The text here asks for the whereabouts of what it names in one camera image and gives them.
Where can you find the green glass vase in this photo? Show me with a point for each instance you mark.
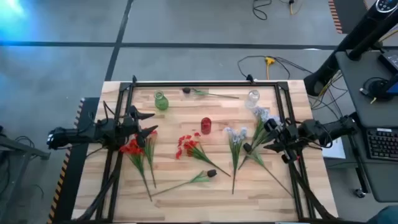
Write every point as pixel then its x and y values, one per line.
pixel 161 102

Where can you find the black tower fan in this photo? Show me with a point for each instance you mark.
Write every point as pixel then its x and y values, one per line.
pixel 357 35

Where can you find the yellow power plug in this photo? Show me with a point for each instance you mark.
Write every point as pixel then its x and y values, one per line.
pixel 269 60

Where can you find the desk caster wheel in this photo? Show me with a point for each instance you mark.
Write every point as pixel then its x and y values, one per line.
pixel 359 193

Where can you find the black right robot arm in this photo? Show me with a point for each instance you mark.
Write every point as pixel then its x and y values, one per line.
pixel 329 130

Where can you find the clear glass vase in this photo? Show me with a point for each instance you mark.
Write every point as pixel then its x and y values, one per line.
pixel 252 99

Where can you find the white desk label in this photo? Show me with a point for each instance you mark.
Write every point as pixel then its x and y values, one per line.
pixel 384 129

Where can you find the red glass vase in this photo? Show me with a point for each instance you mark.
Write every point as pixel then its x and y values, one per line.
pixel 206 126

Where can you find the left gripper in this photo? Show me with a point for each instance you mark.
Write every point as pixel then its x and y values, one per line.
pixel 129 130

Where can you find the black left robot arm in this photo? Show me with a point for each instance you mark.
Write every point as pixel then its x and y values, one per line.
pixel 74 137

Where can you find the black mat with striped edge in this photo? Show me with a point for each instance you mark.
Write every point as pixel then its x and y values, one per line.
pixel 345 15
pixel 74 193

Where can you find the grey desk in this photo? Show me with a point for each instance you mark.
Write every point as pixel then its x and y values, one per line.
pixel 351 99

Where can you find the monitor with blue screen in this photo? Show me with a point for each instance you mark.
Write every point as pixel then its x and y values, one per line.
pixel 394 87

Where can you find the black artificial tulip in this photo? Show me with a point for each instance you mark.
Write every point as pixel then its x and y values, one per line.
pixel 211 173
pixel 247 147
pixel 186 90

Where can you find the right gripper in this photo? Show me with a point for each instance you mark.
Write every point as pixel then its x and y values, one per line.
pixel 290 137

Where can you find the black keyboard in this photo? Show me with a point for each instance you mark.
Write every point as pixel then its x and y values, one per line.
pixel 384 144

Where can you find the black stand pole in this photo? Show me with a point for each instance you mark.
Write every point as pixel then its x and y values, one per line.
pixel 371 42

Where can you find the dark grey side table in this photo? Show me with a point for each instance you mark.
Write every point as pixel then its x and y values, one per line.
pixel 25 149

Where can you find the white paper sheet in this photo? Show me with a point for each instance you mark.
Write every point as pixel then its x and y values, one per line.
pixel 337 152

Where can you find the black aluminium table frame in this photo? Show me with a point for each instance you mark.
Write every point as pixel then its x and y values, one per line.
pixel 224 84

